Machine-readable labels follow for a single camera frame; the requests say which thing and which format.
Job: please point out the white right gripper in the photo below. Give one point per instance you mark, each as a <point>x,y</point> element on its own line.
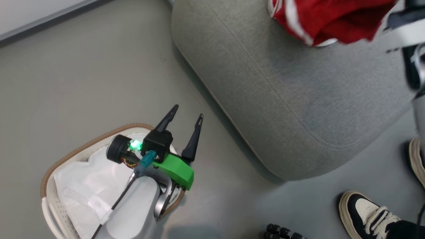
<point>405,30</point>

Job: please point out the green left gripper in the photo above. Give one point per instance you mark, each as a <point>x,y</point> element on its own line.
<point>176,169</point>

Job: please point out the red basketball jersey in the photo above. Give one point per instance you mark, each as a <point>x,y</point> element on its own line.
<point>328,20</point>

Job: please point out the white garment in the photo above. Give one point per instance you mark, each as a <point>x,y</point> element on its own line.
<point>86,186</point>

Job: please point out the grey fabric sofa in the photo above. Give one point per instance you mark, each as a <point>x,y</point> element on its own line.
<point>298,99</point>

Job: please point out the white wicker-rimmed laundry basket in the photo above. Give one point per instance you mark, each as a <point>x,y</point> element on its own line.
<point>66,156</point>

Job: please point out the black and white sneaker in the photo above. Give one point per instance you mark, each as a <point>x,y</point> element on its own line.
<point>365,212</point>
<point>418,159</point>

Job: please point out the black knobbed stand foot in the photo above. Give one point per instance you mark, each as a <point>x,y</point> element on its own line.
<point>282,231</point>

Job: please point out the black trouser leg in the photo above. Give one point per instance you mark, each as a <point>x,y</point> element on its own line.
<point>406,230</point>

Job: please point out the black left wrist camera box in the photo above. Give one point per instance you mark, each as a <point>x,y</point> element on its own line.
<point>157,144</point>

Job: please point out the grey partition bottom rail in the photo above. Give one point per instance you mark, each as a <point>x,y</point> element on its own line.
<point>40,21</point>

